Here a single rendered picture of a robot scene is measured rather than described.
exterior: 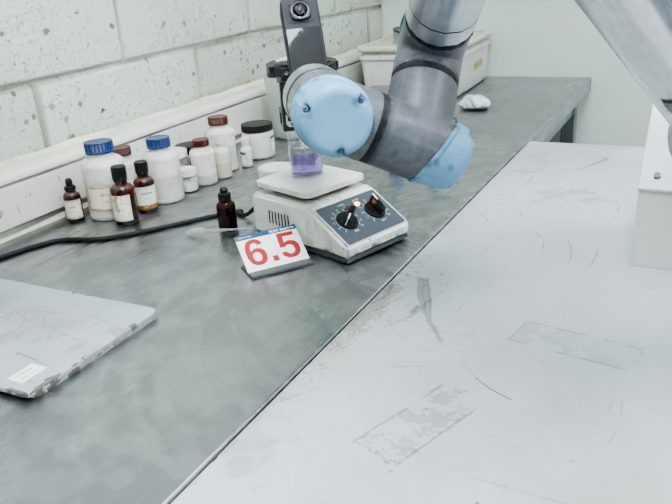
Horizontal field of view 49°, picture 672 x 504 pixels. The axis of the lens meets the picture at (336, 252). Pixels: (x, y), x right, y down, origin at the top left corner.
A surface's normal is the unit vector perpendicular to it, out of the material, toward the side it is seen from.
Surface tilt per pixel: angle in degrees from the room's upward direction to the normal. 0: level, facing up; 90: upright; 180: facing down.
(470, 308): 0
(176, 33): 90
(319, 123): 90
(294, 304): 0
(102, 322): 0
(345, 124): 89
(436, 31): 132
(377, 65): 93
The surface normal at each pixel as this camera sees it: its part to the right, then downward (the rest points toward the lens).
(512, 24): -0.45, 0.37
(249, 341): -0.07, -0.93
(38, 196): 0.89, 0.11
